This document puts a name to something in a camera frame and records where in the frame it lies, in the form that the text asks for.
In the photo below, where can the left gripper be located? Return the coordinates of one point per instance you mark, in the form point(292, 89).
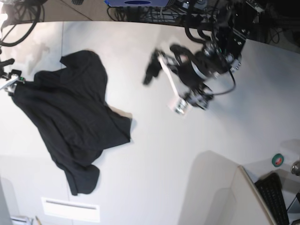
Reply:
point(186, 79)

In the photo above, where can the black t-shirt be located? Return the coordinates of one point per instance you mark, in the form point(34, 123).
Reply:
point(69, 109)

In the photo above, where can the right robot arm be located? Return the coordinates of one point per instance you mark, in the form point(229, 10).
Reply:
point(13, 13)

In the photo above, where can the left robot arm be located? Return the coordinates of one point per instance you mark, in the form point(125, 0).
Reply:
point(222, 38)

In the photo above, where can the green tape roll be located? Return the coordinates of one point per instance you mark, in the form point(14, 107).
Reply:
point(277, 160)

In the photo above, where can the white slotted box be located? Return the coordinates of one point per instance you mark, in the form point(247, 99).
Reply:
point(71, 210)

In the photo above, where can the black keyboard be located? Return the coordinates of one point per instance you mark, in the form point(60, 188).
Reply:
point(270, 189)

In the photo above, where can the silver round knob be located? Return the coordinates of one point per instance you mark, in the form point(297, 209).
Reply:
point(295, 168)

